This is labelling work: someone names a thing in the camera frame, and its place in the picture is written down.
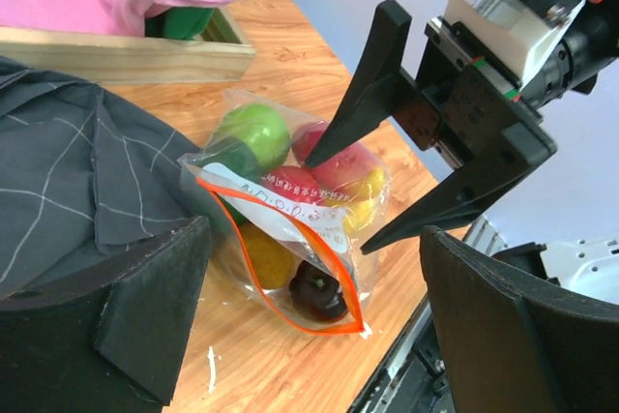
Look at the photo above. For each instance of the dark grey checked cloth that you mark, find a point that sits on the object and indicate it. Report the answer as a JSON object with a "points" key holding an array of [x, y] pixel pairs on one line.
{"points": [[85, 175]]}

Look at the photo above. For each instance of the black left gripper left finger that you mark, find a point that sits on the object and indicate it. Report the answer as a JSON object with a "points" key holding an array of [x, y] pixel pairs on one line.
{"points": [[109, 338]]}

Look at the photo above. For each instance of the red fake apple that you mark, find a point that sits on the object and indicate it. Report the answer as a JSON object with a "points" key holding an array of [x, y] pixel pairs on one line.
{"points": [[354, 171]]}

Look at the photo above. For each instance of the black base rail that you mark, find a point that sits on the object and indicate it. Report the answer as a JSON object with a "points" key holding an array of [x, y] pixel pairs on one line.
{"points": [[411, 376]]}

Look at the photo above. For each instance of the orange fake fruit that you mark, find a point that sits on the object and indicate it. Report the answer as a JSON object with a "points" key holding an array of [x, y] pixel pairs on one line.
{"points": [[273, 264]]}

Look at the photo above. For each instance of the green t-shirt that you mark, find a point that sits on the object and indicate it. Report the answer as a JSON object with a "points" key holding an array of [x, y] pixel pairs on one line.
{"points": [[179, 23]]}

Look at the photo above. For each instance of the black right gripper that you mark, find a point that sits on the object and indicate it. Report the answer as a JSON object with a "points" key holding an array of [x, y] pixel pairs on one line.
{"points": [[464, 103]]}

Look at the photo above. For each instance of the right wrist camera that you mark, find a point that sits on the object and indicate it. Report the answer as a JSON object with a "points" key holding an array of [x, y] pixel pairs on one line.
{"points": [[512, 2]]}

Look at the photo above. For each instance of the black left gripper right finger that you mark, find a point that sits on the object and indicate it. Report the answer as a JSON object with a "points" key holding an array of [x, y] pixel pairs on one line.
{"points": [[512, 342]]}

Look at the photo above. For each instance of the yellow fake lemon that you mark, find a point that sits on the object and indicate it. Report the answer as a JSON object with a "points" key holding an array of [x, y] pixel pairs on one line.
{"points": [[362, 200]]}

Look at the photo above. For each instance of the dark purple fake eggplant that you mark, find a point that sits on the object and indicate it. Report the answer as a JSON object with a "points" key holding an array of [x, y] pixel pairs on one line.
{"points": [[316, 295]]}

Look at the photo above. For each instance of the green fake apple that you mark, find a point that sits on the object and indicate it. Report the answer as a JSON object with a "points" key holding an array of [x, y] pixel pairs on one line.
{"points": [[262, 129]]}

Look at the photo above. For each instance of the red yellow fake mango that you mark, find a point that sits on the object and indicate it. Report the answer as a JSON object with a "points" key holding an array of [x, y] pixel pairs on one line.
{"points": [[293, 183]]}

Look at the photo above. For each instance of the wooden clothes rack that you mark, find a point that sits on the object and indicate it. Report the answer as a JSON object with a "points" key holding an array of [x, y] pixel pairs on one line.
{"points": [[221, 53]]}

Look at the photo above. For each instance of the clear zip top bag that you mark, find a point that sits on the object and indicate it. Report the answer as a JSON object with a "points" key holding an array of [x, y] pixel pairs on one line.
{"points": [[223, 183]]}

